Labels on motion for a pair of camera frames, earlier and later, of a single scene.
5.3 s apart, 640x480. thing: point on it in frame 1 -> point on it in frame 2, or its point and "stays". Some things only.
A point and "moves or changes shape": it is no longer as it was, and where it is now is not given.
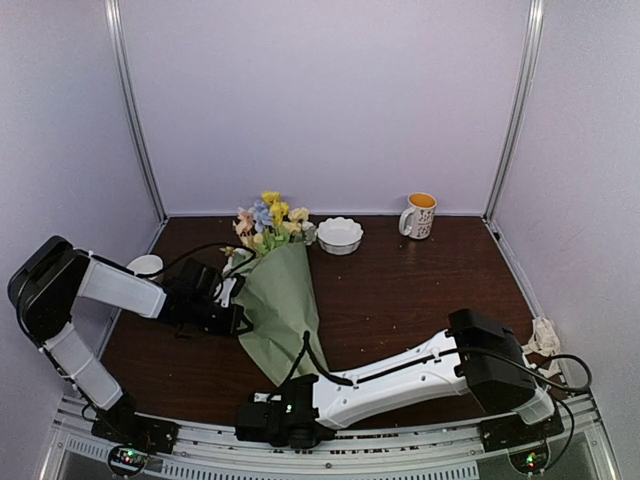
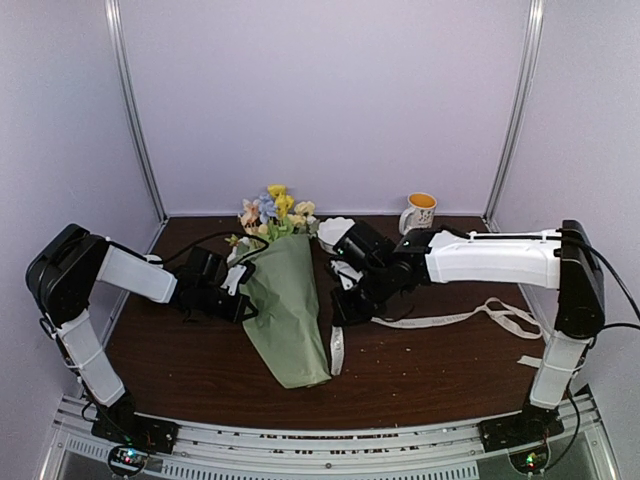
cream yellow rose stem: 294,225 moves or changes shape
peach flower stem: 245,224 moves or changes shape
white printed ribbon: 544,340 -> 516,318
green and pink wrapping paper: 279,298 stays
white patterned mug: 416,221 stays
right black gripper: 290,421 -> 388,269
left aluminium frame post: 112,8 stays
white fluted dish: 339,236 stays
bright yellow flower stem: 277,208 moves or changes shape
